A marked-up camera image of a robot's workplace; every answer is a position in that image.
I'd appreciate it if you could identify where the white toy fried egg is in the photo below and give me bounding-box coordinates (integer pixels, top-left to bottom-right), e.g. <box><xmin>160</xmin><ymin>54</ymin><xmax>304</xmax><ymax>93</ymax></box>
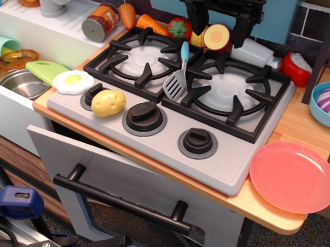
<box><xmin>52</xmin><ymin>70</ymin><xmax>95</xmax><ymax>95</ymax></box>

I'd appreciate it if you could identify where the orange toy carrot upright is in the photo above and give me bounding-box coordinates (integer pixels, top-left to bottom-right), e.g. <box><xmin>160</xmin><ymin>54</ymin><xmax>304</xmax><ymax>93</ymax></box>
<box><xmin>118</xmin><ymin>3</ymin><xmax>136</xmax><ymax>30</ymax></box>

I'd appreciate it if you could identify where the black middle stove knob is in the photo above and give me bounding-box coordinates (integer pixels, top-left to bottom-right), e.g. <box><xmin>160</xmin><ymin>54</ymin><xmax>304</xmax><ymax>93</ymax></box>
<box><xmin>122</xmin><ymin>101</ymin><xmax>167</xmax><ymax>137</ymax></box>

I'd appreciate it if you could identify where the green cutting board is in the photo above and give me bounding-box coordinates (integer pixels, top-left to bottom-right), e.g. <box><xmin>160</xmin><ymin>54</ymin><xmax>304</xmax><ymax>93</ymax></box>
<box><xmin>26</xmin><ymin>60</ymin><xmax>69</xmax><ymax>86</ymax></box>

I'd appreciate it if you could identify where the pink plastic plate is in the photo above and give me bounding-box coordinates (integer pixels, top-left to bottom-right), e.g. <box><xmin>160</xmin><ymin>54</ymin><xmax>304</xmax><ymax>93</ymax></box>
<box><xmin>249</xmin><ymin>142</ymin><xmax>330</xmax><ymax>214</ymax></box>

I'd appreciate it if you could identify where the red toy cheese wedge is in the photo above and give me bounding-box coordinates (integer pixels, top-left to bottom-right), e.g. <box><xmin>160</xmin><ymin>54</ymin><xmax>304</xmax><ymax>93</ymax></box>
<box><xmin>282</xmin><ymin>52</ymin><xmax>312</xmax><ymax>87</ymax></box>

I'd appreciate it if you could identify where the black burner grate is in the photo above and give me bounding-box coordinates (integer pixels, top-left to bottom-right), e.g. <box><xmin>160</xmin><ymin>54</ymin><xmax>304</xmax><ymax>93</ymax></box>
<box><xmin>81</xmin><ymin>23</ymin><xmax>206</xmax><ymax>107</ymax></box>
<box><xmin>161</xmin><ymin>51</ymin><xmax>294</xmax><ymax>143</ymax></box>

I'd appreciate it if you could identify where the yellow toy corn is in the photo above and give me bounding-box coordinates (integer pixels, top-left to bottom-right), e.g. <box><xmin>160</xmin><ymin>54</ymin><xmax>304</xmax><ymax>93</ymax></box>
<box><xmin>190</xmin><ymin>26</ymin><xmax>208</xmax><ymax>48</ymax></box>

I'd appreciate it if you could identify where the black oven door handle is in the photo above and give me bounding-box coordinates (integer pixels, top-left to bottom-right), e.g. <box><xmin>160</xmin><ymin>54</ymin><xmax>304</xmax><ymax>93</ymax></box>
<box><xmin>53</xmin><ymin>163</ymin><xmax>193</xmax><ymax>236</ymax></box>

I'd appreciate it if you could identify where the mint green cup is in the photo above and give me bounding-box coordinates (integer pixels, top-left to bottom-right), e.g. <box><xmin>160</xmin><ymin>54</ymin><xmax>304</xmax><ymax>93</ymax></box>
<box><xmin>0</xmin><ymin>36</ymin><xmax>22</xmax><ymax>56</ymax></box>

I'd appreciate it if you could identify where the orange toy carrot lying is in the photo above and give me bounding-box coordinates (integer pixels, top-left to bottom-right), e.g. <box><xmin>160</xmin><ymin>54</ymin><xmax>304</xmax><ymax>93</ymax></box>
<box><xmin>136</xmin><ymin>14</ymin><xmax>167</xmax><ymax>37</ymax></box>

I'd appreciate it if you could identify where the black left burner grate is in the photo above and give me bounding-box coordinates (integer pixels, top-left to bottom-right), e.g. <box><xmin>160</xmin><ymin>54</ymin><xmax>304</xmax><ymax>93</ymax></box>
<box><xmin>81</xmin><ymin>23</ymin><xmax>206</xmax><ymax>107</ymax></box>

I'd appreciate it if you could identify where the grey toy faucet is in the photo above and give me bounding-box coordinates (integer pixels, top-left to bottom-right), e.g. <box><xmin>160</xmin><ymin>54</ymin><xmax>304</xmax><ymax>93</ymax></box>
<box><xmin>39</xmin><ymin>0</ymin><xmax>72</xmax><ymax>18</ymax></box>

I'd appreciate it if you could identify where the grey toy stove top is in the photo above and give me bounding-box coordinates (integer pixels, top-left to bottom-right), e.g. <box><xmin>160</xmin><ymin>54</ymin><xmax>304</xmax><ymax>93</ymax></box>
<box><xmin>43</xmin><ymin>21</ymin><xmax>301</xmax><ymax>204</ymax></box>

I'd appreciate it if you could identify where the orange transparent pot lid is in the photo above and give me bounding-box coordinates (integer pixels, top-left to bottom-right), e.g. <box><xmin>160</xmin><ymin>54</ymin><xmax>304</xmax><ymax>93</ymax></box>
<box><xmin>0</xmin><ymin>49</ymin><xmax>39</xmax><ymax>71</ymax></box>

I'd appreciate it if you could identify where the black right stove knob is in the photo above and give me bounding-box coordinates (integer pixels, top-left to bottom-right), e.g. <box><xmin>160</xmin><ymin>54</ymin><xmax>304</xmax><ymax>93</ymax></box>
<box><xmin>177</xmin><ymin>128</ymin><xmax>218</xmax><ymax>160</ymax></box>

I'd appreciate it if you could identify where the red toy strawberry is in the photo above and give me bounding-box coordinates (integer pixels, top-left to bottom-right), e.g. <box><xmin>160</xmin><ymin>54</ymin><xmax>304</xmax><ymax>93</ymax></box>
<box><xmin>167</xmin><ymin>17</ymin><xmax>192</xmax><ymax>40</ymax></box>

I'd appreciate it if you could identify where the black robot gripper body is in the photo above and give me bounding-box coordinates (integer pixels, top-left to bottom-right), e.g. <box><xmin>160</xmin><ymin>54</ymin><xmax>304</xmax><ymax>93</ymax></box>
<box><xmin>180</xmin><ymin>0</ymin><xmax>267</xmax><ymax>20</ymax></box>

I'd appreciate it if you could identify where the black right burner grate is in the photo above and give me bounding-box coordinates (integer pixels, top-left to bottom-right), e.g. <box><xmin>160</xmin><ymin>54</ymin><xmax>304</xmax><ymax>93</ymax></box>
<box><xmin>161</xmin><ymin>51</ymin><xmax>294</xmax><ymax>143</ymax></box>

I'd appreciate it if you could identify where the silver metal pot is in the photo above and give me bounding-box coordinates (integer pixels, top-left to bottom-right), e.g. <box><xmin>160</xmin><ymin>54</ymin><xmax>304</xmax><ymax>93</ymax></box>
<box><xmin>0</xmin><ymin>69</ymin><xmax>51</xmax><ymax>101</ymax></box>

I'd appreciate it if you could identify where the yellow toy potato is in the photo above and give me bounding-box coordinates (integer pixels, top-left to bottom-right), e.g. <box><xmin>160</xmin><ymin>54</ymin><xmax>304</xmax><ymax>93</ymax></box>
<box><xmin>91</xmin><ymin>90</ymin><xmax>126</xmax><ymax>117</ymax></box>

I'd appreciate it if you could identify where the toy bean can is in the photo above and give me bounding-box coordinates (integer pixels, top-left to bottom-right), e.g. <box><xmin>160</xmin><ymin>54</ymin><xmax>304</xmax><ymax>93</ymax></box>
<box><xmin>81</xmin><ymin>3</ymin><xmax>120</xmax><ymax>42</ymax></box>

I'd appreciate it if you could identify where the grey spatula blue handle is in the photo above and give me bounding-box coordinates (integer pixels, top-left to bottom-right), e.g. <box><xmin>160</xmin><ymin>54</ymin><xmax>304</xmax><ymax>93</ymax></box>
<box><xmin>163</xmin><ymin>42</ymin><xmax>190</xmax><ymax>101</ymax></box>

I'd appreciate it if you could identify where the halved toy peach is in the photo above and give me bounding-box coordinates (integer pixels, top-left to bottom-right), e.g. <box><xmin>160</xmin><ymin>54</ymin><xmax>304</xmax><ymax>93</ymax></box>
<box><xmin>203</xmin><ymin>23</ymin><xmax>231</xmax><ymax>52</ymax></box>

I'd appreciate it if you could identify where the teal toy range hood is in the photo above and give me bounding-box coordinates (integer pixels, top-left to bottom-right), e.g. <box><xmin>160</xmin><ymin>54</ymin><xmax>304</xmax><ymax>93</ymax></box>
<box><xmin>148</xmin><ymin>0</ymin><xmax>308</xmax><ymax>51</ymax></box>

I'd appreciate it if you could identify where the blue plastic bowl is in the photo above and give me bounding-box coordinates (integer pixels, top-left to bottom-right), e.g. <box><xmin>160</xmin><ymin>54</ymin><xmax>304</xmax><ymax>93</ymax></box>
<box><xmin>309</xmin><ymin>82</ymin><xmax>330</xmax><ymax>128</ymax></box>

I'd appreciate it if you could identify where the black cable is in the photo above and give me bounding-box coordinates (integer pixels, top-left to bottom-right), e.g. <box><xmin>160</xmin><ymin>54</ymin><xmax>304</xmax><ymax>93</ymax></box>
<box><xmin>0</xmin><ymin>220</ymin><xmax>20</xmax><ymax>247</ymax></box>

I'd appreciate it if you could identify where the grey oven door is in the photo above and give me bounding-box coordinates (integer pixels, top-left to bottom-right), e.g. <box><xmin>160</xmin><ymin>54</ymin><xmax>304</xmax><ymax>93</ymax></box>
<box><xmin>27</xmin><ymin>125</ymin><xmax>251</xmax><ymax>247</ymax></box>

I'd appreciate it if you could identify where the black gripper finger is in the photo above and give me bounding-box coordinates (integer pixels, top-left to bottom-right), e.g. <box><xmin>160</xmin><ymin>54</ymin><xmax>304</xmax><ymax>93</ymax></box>
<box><xmin>186</xmin><ymin>2</ymin><xmax>209</xmax><ymax>36</ymax></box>
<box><xmin>233</xmin><ymin>14</ymin><xmax>260</xmax><ymax>48</ymax></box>

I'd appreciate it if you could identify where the blue clamp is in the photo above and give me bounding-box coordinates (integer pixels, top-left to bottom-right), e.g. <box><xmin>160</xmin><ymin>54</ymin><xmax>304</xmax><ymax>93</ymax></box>
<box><xmin>0</xmin><ymin>185</ymin><xmax>44</xmax><ymax>220</ymax></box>

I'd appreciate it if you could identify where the white toy salt bottle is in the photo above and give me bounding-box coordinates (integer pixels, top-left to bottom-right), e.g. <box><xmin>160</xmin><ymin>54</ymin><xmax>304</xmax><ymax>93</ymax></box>
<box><xmin>230</xmin><ymin>38</ymin><xmax>283</xmax><ymax>72</ymax></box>

